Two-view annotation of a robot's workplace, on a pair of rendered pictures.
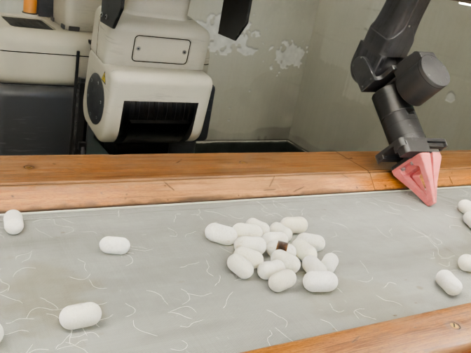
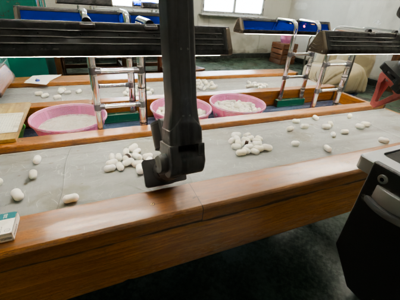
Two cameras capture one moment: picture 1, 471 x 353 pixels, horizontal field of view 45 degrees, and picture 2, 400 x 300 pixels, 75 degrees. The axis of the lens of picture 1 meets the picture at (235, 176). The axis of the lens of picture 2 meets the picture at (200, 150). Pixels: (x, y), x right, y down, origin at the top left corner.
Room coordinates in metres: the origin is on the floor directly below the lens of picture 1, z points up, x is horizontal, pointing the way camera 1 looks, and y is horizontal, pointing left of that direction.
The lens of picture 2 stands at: (1.39, -0.11, 1.17)
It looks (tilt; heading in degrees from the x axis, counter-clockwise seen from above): 30 degrees down; 188
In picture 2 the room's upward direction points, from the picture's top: 4 degrees clockwise
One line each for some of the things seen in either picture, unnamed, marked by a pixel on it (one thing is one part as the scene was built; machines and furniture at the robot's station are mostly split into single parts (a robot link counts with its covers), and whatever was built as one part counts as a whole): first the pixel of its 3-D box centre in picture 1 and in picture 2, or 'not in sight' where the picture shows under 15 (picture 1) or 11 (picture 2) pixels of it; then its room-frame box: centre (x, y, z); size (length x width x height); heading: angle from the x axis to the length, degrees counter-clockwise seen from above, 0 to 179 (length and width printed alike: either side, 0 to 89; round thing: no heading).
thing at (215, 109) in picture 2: not in sight; (236, 111); (0.20, -0.12, 0.72); 0.27 x 0.27 x 0.10
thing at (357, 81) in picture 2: not in sight; (336, 76); (-2.43, 1.12, 0.40); 0.74 x 0.56 x 0.38; 125
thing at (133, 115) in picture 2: not in sight; (109, 66); (0.33, -0.69, 0.90); 0.20 x 0.19 x 0.45; 123
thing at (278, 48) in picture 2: not in sight; (284, 48); (-5.33, 0.71, 0.32); 0.42 x 0.42 x 0.64; 35
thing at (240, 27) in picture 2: not in sight; (286, 27); (-0.26, 0.08, 1.08); 0.62 x 0.08 x 0.07; 123
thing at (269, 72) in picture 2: not in sight; (177, 88); (-0.20, -0.52, 0.67); 1.81 x 0.12 x 0.19; 123
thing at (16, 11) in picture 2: not in sight; (101, 19); (0.26, -0.74, 1.08); 0.62 x 0.08 x 0.07; 123
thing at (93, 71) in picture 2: not in sight; (122, 96); (0.66, -0.47, 0.90); 0.20 x 0.19 x 0.45; 123
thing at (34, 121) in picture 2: not in sight; (71, 127); (0.59, -0.73, 0.72); 0.27 x 0.27 x 0.10
